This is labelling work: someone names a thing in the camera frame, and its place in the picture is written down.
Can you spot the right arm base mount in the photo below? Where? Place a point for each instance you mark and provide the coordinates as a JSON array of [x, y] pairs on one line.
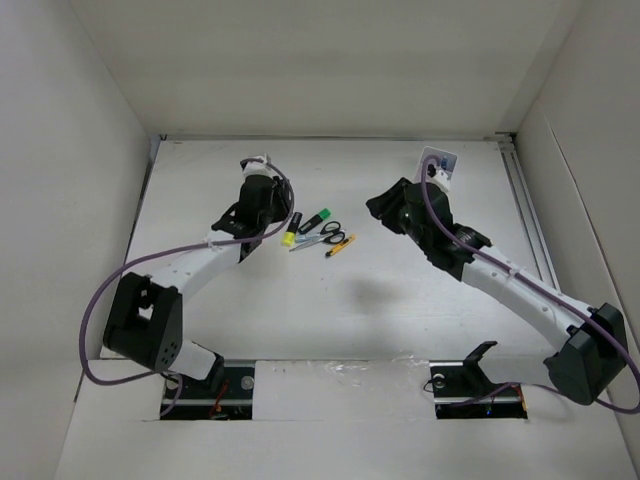
[[461, 390]]

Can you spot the aluminium rail right side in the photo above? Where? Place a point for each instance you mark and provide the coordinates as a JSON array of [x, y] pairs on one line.
[[535, 237]]

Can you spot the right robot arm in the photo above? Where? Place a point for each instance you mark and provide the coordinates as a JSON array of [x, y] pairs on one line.
[[591, 344]]

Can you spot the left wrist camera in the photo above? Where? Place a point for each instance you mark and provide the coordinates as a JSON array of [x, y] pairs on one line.
[[257, 165]]

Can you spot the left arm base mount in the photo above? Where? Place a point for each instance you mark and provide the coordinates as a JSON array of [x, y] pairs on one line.
[[230, 400]]

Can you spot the green highlighter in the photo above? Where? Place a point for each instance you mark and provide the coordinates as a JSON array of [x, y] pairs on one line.
[[314, 221]]

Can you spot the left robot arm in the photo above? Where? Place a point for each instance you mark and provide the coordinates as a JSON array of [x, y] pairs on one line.
[[146, 321]]

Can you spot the yellow highlighter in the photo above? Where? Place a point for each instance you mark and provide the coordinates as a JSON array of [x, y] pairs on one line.
[[291, 230]]

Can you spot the yellow utility knife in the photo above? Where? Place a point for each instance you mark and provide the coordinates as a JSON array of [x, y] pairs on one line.
[[340, 246]]

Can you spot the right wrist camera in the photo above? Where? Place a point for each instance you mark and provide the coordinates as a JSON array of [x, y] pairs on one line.
[[439, 177]]

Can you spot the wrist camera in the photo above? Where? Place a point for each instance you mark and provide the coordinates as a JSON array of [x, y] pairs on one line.
[[257, 165], [439, 177]]

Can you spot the black handled scissors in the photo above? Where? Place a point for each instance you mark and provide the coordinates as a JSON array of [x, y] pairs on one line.
[[331, 233]]

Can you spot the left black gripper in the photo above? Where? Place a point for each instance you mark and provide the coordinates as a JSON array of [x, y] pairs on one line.
[[283, 203]]

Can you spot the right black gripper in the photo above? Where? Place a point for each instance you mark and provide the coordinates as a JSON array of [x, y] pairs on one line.
[[386, 204]]

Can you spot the white divided container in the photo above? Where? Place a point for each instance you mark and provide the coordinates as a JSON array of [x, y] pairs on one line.
[[431, 155]]

